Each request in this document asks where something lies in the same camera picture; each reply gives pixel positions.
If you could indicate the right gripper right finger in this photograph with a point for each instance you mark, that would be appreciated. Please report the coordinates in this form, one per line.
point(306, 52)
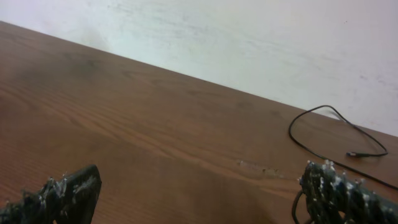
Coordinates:
point(332, 198)

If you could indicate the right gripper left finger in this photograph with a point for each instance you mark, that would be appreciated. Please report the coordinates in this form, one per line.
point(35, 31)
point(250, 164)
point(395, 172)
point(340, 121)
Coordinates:
point(72, 199)

